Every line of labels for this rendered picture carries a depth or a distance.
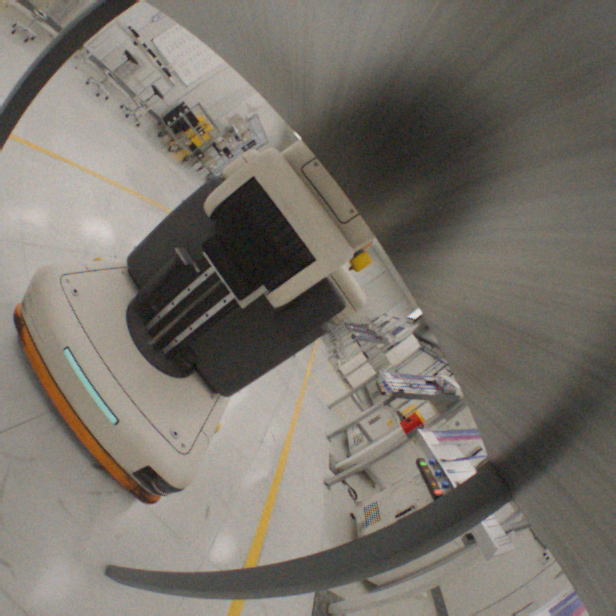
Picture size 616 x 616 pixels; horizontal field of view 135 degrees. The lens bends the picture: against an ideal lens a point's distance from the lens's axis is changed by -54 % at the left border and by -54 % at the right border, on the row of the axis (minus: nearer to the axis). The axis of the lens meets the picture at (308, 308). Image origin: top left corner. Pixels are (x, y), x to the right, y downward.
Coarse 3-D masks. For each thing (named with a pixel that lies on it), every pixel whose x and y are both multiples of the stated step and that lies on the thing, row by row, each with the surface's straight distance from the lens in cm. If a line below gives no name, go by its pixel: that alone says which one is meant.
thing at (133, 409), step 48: (48, 288) 67; (96, 288) 76; (48, 336) 67; (96, 336) 66; (144, 336) 79; (48, 384) 74; (96, 384) 61; (144, 384) 67; (192, 384) 81; (96, 432) 68; (144, 432) 61; (192, 432) 71; (144, 480) 72; (192, 480) 67
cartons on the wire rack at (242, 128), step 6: (234, 120) 642; (240, 126) 646; (246, 126) 656; (210, 132) 637; (216, 132) 629; (240, 132) 659; (246, 132) 679; (216, 138) 636; (222, 138) 645; (246, 138) 692; (252, 138) 705; (222, 144) 660; (210, 156) 677; (204, 162) 676; (210, 162) 681; (216, 162) 696; (210, 168) 701
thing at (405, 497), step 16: (416, 480) 197; (384, 496) 203; (400, 496) 194; (416, 496) 187; (368, 512) 200; (384, 512) 192; (400, 512) 185; (368, 528) 190; (448, 544) 165; (416, 560) 168; (432, 560) 175; (384, 576) 176; (400, 576) 182
